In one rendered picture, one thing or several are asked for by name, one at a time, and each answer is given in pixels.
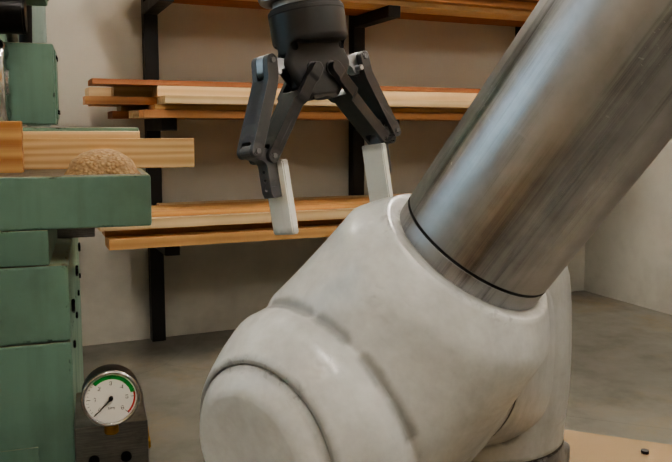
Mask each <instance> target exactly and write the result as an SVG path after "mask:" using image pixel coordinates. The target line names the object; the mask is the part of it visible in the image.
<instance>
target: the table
mask: <svg viewBox="0 0 672 462"><path fill-rule="evenodd" d="M66 170H67V169H36V170H25V171H24V172H23V173H0V232H1V231H26V230H52V229H77V228H102V227H127V226H150V225H151V224H152V210H151V177H150V175H149V174H148V173H146V172H145V171H144V170H142V169H141V168H137V170H138V171H139V172H140V173H141V174H98V175H64V174H65V172H66Z"/></svg>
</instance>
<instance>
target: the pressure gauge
mask: <svg viewBox="0 0 672 462"><path fill-rule="evenodd" d="M110 396H113V401H110V402H109V403H108V404H107V405H106V406H105V407H104V408H103V409H102V410H101V408H102V407H103V406H104V405H105V404H106V403H107V402H108V401H109V397H110ZM140 399H141V393H140V389H139V386H138V382H137V379H136V377H135V375H134V374H133V373H132V372H131V371H130V370H129V369H128V368H126V367H124V366H122V365H118V364H107V365H103V366H100V367H98V368H96V369H95V370H93V371H92V372H91V373H90V374H89V375H88V376H87V377H86V379H85V381H84V383H83V386H82V393H81V398H80V403H81V408H82V411H83V413H84V415H85V416H86V417H87V418H88V419H89V420H90V421H91V422H93V423H95V424H97V425H100V426H104V433H105V434H106V435H114V434H117V433H118V432H119V424H122V423H124V422H125V421H127V420H128V419H130V418H131V417H132V416H133V415H134V413H135V412H136V411H137V409H138V407H139V404H140ZM100 410H101V411H100ZM99 411H100V412H99ZM98 412H99V413H98ZM97 413H98V414H97ZM96 414H97V415H96ZM95 415H96V416H95ZM94 416H95V417H94Z"/></svg>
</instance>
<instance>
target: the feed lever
mask: <svg viewBox="0 0 672 462"><path fill-rule="evenodd" d="M27 28H28V22H27V4H26V0H0V34H6V38H7V41H8V42H18V36H17V34H18V35H25V33H27Z"/></svg>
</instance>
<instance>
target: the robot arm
mask: <svg viewBox="0 0 672 462"><path fill-rule="evenodd" d="M258 3H259V5H260V6H261V7H263V8H265V9H270V10H271V11H270V12H269V14H268V21H269V27H270V34H271V40H272V45H273V47H274V48H275V49H276V50H278V58H277V57H276V55H275V54H273V53H270V54H267V55H263V56H260V57H257V58H254V59H253V60H252V62H251V68H252V86H251V91H250V95H249V99H248V104H247V108H246V113H245V117H244V122H243V126H242V130H241V135H240V139H239V144H238V148H237V157H238V158H239V159H240V160H248V161H249V163H250V164H251V165H257V166H258V170H259V177H260V183H261V187H262V188H261V189H262V194H263V196H264V198H265V199H268V201H269V207H270V213H271V219H272V226H273V232H274V234H275V235H294V234H298V232H299V230H298V224H297V217H296V211H295V204H294V198H293V192H292V185H291V179H290V172H289V166H288V160H287V159H280V160H279V158H280V156H281V154H282V152H283V149H284V147H285V145H286V143H287V140H288V138H289V136H290V134H291V131H292V129H293V127H294V125H295V122H296V120H297V118H298V116H299V113H300V111H301V109H302V107H303V105H304V104H305V103H307V101H311V100H326V99H328V100H329V101H330V102H332V103H335V104H336V105H337V106H338V108H339V109H340V110H341V111H342V113H343V114H344V115H345V116H346V118H347V119H348V120H349V121H350V123H351V124H352V125H353V126H354V128H355V129H356V130H357V131H358V133H359V134H360V135H361V136H362V138H363V139H364V140H365V141H366V143H367V144H368V145H365V146H362V153H363V160H364V166H365V173H366V180H367V187H368V194H369V200H370V203H367V204H364V205H361V206H359V207H357V208H355V209H354V210H352V211H351V212H350V213H349V215H348V216H347V217H346V218H345V219H344V220H343V222H342V223H341V224H340V225H339V226H338V227H337V228H336V230H335V231H334V232H333V233H332V234H331V235H330V236H329V237H328V239H327V240H326V241H325V242H324V243H323V244H322V245H321V246H320V248H319V249H318V250H317V251H316V252H315V253H314V254H313V255H312V256H311V257H310V258H309V259H308V260H307V262H306V263H305V264H304V265H303V266H302V267H301V268H300V269H299V270H298V271H297V272H296V273H295V274H294V275H293V276H292V277H291V278H290V280H288V281H287V282H286V283H285V284H284V285H283V286H282V287H281V288H280V289H279V290H278V291H277V292H276V293H275V294H274V295H273V297H272V298H271V300H270V301H269V304H268V306H267V307H266V308H264V309H262V310H260V311H258V312H256V313H254V314H252V315H250V316H249V317H247V318H246V319H245V320H244V321H243V322H241V323H240V325H239V326H238V327H237V328H236V330H235V331H234V332H233V334H232V335H231V337H230V338H229V339H228V341H227V342H226V344H225V345H224V347H223V348H222V350H221V352H220V354H219V355H218V357H217V359H216V361H215V363H214V365H213V367H212V368H211V371H210V373H209V375H208V377H207V380H206V382H205V384H204V387H203V390H202V395H201V401H200V410H199V411H200V442H201V449H202V453H203V456H204V460H205V462H568V461H569V459H570V445H569V444H568V443H567V442H566V441H564V427H565V417H566V410H567V404H568V396H569V385H570V374H571V353H572V300H571V283H570V274H569V270H568V266H567V265H568V264H569V263H570V261H571V260H572V259H573V258H574V257H575V255H576V254H577V253H578V252H579V251H580V249H581V248H582V247H583V246H584V244H585V243H586V242H587V241H588V240H589V238H590V237H591V236H592V235H593V234H594V232H595V231H596V230H597V229H598V227H599V226H600V225H601V224H602V223H603V221H604V220H605V219H606V218H607V216H608V215H609V214H610V213H611V212H612V210H613V209H614V208H615V207H616V206H617V204H618V203H619V202H620V201H621V199H622V198H623V197H624V196H625V195H626V193H627V192H628V191H629V190H630V188H631V187H632V186H633V185H634V184H635V182H636V181H637V180H638V179H639V178H640V176H641V175H642V174H643V173H644V171H645V170H646V169H647V168H648V167H649V165H650V164H651V163H652V162H653V161H654V159H655V158H656V157H657V156H658V154H659V153H660V152H661V151H662V150H663V148H664V147H665V146H666V145H667V143H668V142H669V141H670V140H671V139H672V0H539V2H538V3H537V5H536V6H535V8H534V9H533V11H532V12H531V14H530V15H529V17H528V18H527V20H526V21H525V23H524V24H523V26H522V27H521V29H520V30H519V32H518V34H517V35H516V37H515V38H514V40H513V41H512V43H511V44H510V46H509V47H508V49H507V50H506V52H505V53H504V55H503V56H502V58H501V59H500V61H499V62H498V64H497V65H496V67H495V68H494V70H493V71H492V73H491V74H490V76H489V77H488V79H487V80H486V82H485V83H484V85H483V87H482V88H481V90H480V91H479V93H478V94H477V96H476V97H475V99H474V100H473V102H472V103H471V105H470V106H469V108H468V109H467V111H466V112H465V114H464V115H463V117H462V118H461V120H460V121H459V123H458V124H457V126H456V127H455V129H454V130H453V132H452V133H451V135H450V137H449V138H448V140H447V141H446V143H445V144H444V146H443V147H442V149H441V150H440V152H439V153H438V155H437V156H436V158H435V159H434V161H433V162H432V164H431V165H430V167H429V168H428V170H427V171H426V173H425V174H424V176H423V177H422V179H421V180H420V182H419V183H418V185H417V186H416V188H415V190H414V191H413V193H412V194H402V195H397V196H393V191H392V184H391V177H390V174H391V169H392V168H391V164H390V163H391V161H390V155H389V148H388V144H390V143H394V142H395V141H396V136H399V135H400V133H401V129H400V126H399V124H398V122H397V120H396V118H395V116H394V114H393V112H392V110H391V108H390V106H389V104H388V102H387V100H386V98H385V96H384V94H383V92H382V90H381V88H380V86H379V84H378V82H377V79H376V77H375V75H374V73H373V71H372V67H371V62H370V58H369V54H368V52H367V51H365V50H363V51H360V52H356V53H352V54H349V55H347V54H346V52H345V50H344V45H343V44H344V41H345V39H346V38H347V36H348V30H347V23H346V16H345V9H344V4H343V3H341V1H340V0H258ZM279 76H281V77H282V78H283V80H284V81H285V82H284V84H283V86H282V88H281V91H280V93H279V95H278V97H277V100H278V103H277V105H276V108H275V110H274V112H273V114H272V111H273V106H274V101H275V97H276V92H277V88H278V79H279ZM271 115H272V116H271ZM385 124H386V125H387V126H386V127H385Z"/></svg>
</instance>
